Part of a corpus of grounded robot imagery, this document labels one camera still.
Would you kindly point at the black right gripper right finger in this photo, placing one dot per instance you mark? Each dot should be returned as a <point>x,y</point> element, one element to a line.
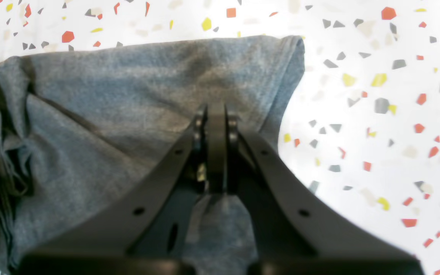
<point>295,232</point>

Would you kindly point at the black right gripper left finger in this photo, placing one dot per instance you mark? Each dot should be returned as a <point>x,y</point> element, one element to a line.
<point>143,232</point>

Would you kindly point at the grey t-shirt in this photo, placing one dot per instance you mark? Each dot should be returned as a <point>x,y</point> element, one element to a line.
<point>79,129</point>

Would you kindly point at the terrazzo pattern tablecloth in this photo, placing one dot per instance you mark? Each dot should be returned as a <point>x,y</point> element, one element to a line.
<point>362,128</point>

